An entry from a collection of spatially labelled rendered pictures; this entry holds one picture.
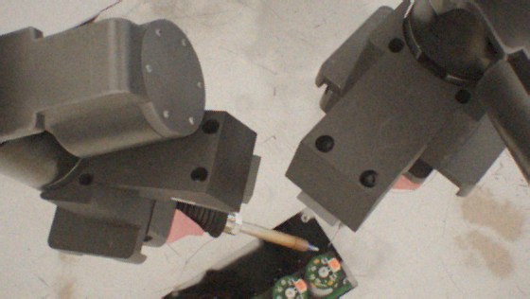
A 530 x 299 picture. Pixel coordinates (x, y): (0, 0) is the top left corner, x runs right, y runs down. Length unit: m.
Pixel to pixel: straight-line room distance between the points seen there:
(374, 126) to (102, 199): 0.16
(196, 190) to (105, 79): 0.08
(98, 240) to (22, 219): 0.24
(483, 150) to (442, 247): 0.27
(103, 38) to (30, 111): 0.05
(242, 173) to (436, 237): 0.31
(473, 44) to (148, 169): 0.17
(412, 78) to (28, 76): 0.18
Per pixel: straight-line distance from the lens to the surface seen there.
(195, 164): 0.51
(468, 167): 0.54
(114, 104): 0.47
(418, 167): 0.55
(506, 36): 0.43
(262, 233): 0.69
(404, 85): 0.49
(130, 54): 0.46
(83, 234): 0.60
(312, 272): 0.73
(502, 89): 0.45
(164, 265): 0.80
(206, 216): 0.67
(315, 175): 0.47
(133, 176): 0.53
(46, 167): 0.54
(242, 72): 0.84
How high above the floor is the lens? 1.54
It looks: 75 degrees down
